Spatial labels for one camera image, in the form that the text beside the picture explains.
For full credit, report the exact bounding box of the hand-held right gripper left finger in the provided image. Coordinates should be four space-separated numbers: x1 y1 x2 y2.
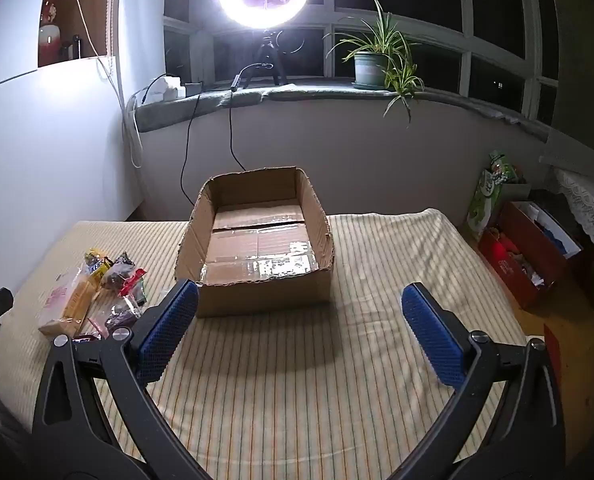
32 280 212 480

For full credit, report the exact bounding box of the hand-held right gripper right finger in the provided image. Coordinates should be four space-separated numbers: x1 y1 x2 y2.
401 282 566 480

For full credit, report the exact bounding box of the red clear snack bag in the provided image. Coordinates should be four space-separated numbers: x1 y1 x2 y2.
104 297 146 332

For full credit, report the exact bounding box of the small red snack packet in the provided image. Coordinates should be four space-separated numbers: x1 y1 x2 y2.
118 267 147 297

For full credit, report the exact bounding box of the bread slice packet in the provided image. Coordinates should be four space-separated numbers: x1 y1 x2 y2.
37 260 105 337

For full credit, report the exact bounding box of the clear packet of red dates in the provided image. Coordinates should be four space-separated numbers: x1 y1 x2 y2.
101 252 138 291

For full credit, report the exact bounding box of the red cardboard box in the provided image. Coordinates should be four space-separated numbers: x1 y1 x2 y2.
478 201 585 310

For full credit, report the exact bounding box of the green snack bag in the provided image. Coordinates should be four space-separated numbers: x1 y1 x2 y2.
467 150 525 241

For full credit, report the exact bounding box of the white lace cloth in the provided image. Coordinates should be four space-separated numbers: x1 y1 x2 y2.
552 167 594 261

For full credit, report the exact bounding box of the white power adapter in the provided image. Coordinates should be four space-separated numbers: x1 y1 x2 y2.
147 76 188 103

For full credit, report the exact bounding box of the potted spider plant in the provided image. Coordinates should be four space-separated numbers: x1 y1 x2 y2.
324 0 425 128

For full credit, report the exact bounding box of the red vase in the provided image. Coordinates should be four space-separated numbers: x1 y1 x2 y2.
38 0 66 67

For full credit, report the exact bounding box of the white cable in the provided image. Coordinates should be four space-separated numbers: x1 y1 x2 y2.
69 0 145 170

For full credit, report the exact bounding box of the black cable with inline controller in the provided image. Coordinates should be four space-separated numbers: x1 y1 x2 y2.
226 62 278 173

